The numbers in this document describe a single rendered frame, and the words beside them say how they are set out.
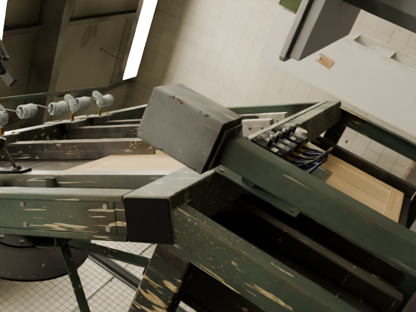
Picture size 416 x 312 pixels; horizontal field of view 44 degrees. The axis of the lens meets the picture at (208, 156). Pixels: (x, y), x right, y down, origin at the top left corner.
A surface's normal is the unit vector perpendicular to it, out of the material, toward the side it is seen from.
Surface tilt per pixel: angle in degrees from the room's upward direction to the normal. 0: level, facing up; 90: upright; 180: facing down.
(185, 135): 90
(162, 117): 90
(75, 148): 90
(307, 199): 90
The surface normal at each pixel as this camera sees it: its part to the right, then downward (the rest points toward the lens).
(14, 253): 0.38, -0.85
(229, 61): -0.45, 0.32
